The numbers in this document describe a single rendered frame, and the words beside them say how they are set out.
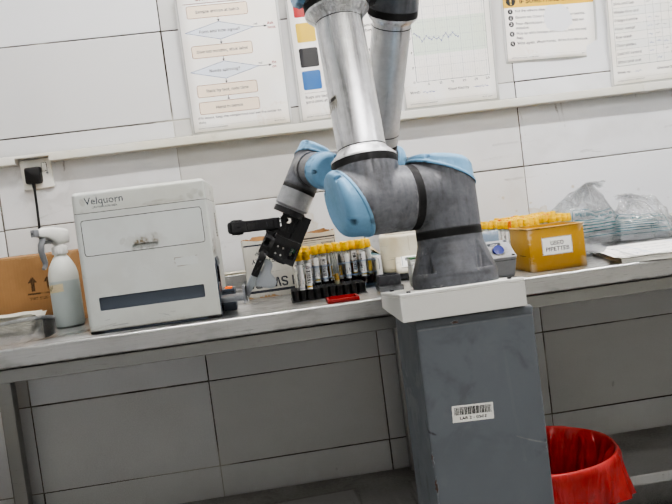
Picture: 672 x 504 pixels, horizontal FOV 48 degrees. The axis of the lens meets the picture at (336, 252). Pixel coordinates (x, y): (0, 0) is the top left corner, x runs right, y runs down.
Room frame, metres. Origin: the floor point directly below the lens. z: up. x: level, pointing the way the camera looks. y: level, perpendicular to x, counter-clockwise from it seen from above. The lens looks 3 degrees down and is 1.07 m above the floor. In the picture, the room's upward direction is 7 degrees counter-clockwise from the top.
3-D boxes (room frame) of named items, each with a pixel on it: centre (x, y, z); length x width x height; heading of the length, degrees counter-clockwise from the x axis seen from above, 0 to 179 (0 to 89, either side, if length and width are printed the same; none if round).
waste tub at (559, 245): (1.74, -0.49, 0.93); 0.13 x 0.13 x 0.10; 4
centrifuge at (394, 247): (2.01, -0.24, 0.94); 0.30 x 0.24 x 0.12; 176
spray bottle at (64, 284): (1.79, 0.66, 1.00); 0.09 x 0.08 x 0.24; 5
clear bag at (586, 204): (2.23, -0.74, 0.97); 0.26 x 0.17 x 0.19; 110
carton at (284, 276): (2.04, 0.13, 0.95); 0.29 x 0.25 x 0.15; 5
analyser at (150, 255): (1.71, 0.40, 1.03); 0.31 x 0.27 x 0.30; 95
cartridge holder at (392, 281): (1.69, -0.11, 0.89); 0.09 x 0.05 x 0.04; 3
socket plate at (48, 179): (2.17, 0.83, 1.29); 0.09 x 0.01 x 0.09; 95
